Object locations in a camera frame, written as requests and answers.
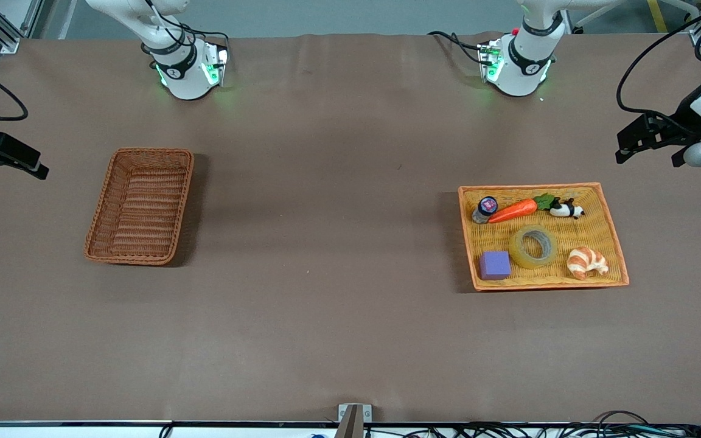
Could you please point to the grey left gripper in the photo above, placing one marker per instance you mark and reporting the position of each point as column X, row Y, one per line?
column 683, row 120

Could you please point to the yellow packing tape roll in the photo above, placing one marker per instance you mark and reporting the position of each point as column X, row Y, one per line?
column 533, row 264

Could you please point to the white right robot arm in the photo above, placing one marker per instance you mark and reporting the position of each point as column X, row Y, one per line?
column 186, row 79

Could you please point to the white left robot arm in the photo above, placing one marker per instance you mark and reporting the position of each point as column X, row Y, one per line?
column 524, row 67

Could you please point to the orange flat wicker basket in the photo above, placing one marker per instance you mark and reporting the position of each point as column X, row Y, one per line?
column 594, row 231

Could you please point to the brown deep wicker basket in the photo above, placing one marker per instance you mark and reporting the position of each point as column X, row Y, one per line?
column 140, row 207

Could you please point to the black white panda toy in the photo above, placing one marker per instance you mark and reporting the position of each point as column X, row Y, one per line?
column 564, row 210

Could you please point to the toy croissant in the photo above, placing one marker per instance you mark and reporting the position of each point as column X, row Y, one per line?
column 585, row 261

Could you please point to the orange toy carrot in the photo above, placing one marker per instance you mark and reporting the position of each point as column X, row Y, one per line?
column 512, row 211

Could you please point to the small bottle purple cap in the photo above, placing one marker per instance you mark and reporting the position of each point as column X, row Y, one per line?
column 485, row 208

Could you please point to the purple foam cube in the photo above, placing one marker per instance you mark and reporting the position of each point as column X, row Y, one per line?
column 495, row 265

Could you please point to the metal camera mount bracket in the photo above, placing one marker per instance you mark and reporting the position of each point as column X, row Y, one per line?
column 353, row 420

